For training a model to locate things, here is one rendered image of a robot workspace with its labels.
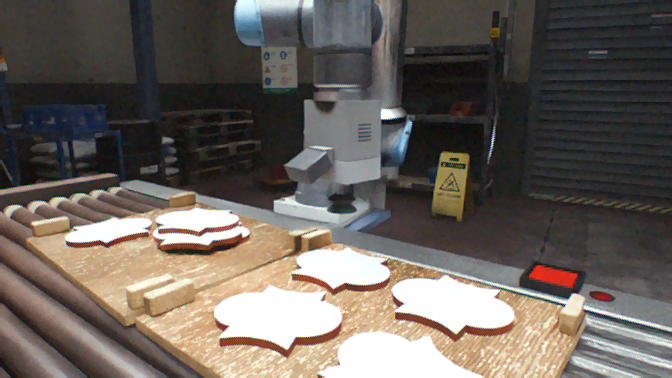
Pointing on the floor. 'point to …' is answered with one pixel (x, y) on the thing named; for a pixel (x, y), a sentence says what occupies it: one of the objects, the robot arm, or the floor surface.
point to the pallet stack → (209, 142)
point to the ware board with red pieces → (279, 179)
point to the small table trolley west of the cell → (59, 148)
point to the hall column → (146, 65)
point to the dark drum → (132, 151)
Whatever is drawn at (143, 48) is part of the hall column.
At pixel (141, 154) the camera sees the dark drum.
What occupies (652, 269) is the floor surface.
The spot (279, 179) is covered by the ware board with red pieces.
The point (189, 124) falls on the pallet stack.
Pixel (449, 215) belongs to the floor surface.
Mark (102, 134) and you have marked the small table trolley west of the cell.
